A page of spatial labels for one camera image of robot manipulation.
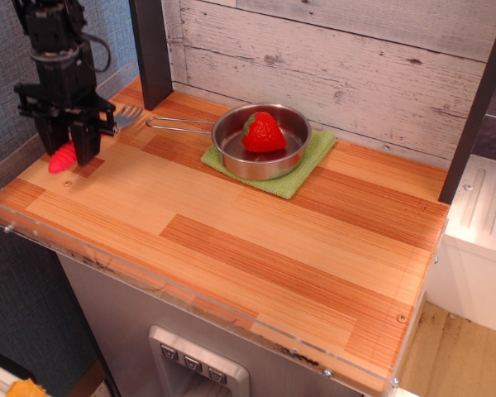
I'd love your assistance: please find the small steel saucepan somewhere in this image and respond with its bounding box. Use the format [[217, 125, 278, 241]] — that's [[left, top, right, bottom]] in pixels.
[[145, 103, 313, 181]]

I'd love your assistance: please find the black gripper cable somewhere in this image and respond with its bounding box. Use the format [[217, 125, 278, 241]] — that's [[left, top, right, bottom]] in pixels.
[[80, 33, 112, 74]]

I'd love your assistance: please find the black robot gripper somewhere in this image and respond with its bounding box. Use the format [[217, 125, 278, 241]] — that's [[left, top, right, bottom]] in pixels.
[[12, 1, 115, 166]]

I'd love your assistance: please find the red toy strawberry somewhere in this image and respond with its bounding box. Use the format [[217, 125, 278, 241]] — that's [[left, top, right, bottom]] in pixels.
[[241, 112, 287, 153]]

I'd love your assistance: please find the green cloth mat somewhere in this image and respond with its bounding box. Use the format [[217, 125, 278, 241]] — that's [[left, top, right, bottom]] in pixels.
[[200, 131, 337, 199]]

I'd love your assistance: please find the red handled metal fork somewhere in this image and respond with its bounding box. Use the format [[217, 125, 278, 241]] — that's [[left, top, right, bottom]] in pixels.
[[48, 103, 144, 174]]

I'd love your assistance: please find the dark right shelf post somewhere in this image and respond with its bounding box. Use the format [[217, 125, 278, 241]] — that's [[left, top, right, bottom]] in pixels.
[[438, 38, 496, 204]]

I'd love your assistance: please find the grey cabinet dispenser panel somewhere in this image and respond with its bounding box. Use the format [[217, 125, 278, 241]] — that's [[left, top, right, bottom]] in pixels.
[[149, 325, 250, 396]]

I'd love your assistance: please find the dark shelf post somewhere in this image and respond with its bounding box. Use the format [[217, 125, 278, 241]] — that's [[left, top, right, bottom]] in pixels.
[[129, 0, 173, 110], [438, 38, 496, 204]]

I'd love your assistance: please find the clear acrylic table guard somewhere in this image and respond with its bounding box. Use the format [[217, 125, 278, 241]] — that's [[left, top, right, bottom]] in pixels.
[[0, 196, 450, 394]]

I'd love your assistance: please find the dark left shelf post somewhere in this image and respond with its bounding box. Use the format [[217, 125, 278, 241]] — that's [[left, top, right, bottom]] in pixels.
[[129, 0, 173, 110]]

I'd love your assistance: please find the yellow black object corner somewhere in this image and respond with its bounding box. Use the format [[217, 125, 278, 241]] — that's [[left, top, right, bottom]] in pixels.
[[5, 379, 48, 397]]

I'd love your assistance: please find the white toy sink unit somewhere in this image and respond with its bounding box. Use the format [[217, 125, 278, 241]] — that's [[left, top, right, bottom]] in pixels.
[[425, 155, 496, 331]]

